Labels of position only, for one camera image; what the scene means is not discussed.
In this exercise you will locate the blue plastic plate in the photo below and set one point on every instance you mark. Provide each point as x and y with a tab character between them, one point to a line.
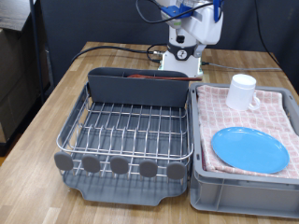
252	151

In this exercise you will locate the grey plastic crate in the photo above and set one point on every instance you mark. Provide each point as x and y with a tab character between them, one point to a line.
249	199

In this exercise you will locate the white plastic mug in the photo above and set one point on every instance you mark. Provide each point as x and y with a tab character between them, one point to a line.
239	96

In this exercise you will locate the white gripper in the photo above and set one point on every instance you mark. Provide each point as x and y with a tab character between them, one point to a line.
205	28

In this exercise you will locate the brown wooden spoon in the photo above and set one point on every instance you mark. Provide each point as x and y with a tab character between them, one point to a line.
168	77

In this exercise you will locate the grey shelf board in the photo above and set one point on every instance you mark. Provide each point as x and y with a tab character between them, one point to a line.
12	12

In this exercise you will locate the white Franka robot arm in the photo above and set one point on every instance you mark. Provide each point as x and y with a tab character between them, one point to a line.
174	67

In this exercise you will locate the black metal pole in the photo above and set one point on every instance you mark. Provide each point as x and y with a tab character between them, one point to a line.
36	46

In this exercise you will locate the pink checkered cloth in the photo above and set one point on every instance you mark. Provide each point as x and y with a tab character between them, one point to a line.
218	118

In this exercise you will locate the dark grey cutlery holder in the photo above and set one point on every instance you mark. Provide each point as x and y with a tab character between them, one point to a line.
137	90

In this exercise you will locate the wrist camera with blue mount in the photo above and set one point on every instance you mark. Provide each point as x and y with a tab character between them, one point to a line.
174	11

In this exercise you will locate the dark partition panel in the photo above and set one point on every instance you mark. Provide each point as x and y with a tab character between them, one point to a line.
93	21

